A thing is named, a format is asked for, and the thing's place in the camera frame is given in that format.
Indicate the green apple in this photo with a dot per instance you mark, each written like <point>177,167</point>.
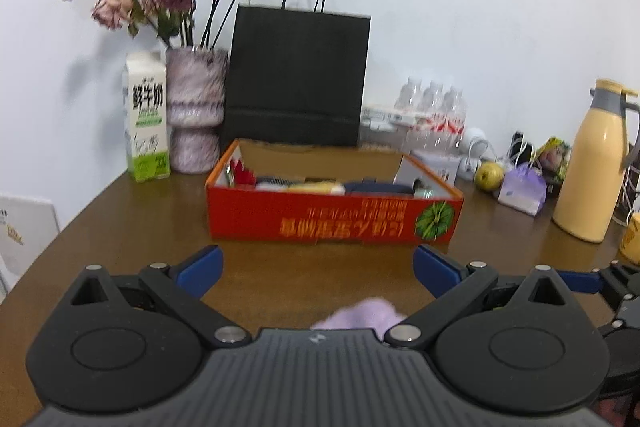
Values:
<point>489,177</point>

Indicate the white box at left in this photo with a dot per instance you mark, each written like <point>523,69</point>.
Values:
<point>27,237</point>

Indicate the black paper bag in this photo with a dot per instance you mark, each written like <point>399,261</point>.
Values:
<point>295,72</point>

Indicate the white green milk carton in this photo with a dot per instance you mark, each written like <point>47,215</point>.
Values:
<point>146,117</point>

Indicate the orange cardboard box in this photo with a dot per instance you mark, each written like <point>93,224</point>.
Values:
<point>320,219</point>

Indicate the small white fan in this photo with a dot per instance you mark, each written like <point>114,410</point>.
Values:
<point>476,144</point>

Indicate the dark blue item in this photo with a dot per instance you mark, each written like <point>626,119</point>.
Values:
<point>375,188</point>

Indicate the green snack packet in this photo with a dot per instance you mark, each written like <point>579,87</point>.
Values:
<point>554,159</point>

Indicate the small purple gift bag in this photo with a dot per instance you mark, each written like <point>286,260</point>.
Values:
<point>522,189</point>

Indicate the purple fluffy toy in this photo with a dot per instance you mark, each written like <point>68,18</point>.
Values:
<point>357,318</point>

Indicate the red item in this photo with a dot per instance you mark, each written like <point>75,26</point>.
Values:
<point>244,174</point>

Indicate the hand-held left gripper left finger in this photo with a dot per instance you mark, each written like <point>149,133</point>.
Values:
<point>202,271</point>

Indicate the purple mottled vase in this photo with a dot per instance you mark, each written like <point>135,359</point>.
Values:
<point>195,107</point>

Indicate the yellow item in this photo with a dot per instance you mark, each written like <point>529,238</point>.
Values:
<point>317,187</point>

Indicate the yellow thermos jug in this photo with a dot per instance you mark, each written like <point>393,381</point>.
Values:
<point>592,167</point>

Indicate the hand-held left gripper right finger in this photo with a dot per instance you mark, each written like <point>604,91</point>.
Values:
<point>436,271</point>

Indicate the clear water bottle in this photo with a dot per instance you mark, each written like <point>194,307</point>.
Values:
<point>410,97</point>
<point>433,104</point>
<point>454,112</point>

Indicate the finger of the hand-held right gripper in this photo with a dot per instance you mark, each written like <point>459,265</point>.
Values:
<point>580,282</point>

